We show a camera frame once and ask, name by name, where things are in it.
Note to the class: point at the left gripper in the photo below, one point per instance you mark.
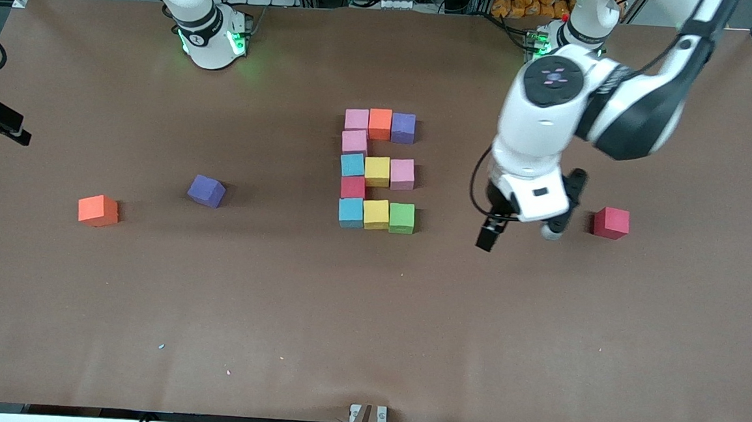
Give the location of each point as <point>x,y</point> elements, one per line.
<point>496,205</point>

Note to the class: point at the green foam cube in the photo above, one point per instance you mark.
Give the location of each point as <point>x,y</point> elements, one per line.
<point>401,218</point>

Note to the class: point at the pink foam cube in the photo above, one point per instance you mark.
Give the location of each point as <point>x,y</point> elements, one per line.
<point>402,175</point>
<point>355,142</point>
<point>357,119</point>

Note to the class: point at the yellow foam cube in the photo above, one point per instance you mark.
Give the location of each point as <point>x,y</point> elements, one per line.
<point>376,214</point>
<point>377,172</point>

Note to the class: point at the purple foam cube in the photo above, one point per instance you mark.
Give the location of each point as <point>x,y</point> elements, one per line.
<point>206,191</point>
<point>403,128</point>

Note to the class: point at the cyan foam cube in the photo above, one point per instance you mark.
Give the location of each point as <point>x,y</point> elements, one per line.
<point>352,213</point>
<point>353,164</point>

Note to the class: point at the red foam cube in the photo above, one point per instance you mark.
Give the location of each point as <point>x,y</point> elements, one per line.
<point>353,187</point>
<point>611,223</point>

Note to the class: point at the orange foam cube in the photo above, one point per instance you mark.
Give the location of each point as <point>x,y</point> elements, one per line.
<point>380,124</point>
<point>97,211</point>

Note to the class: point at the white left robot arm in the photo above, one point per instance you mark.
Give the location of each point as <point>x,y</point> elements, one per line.
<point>612,88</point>

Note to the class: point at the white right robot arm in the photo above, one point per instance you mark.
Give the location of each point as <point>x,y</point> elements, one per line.
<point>207,41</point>

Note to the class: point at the orange round objects pile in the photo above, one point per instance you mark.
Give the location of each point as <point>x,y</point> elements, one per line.
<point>526,1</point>

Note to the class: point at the white power strip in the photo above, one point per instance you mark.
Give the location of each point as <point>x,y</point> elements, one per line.
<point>394,4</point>

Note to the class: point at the metal clamp bracket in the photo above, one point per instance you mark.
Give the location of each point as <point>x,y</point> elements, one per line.
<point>354,410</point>

